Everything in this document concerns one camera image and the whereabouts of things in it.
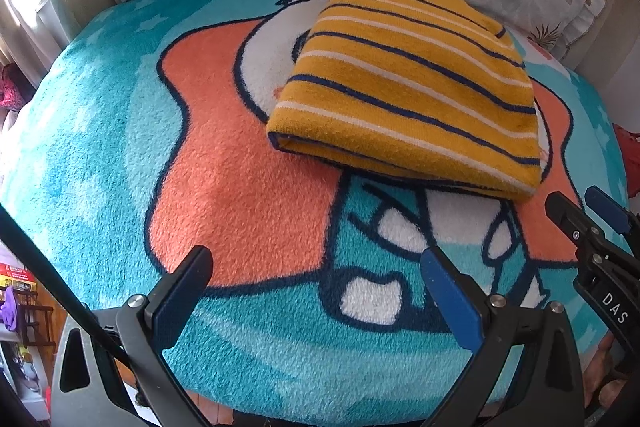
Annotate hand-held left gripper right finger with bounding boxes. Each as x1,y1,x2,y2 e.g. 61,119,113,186
420,246,587,427

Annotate black cable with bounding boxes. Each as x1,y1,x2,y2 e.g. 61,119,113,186
0,203,127,359

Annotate beige curtain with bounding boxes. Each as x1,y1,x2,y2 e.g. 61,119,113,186
0,0,81,75

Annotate yellow striped knit sweater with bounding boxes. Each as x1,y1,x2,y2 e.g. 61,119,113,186
266,0,544,204

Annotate red cloth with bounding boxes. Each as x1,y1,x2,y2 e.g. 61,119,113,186
612,123,640,198

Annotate person's right hand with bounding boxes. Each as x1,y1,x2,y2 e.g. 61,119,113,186
586,333,638,409

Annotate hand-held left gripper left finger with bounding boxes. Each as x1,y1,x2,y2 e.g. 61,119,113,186
51,245,216,427

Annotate wooden chair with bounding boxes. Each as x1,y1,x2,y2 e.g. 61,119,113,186
15,303,57,349

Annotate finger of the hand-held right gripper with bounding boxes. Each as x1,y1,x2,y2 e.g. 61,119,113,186
584,185,640,249
544,190,607,259

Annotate pink cloth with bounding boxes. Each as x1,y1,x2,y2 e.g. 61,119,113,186
0,63,25,108

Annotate teal printed fleece blanket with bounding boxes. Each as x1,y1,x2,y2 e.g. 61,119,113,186
0,0,632,426

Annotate red and yellow boxes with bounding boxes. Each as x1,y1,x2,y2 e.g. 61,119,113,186
0,261,37,294

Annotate purple cloth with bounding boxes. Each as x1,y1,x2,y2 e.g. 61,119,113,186
0,286,22,332

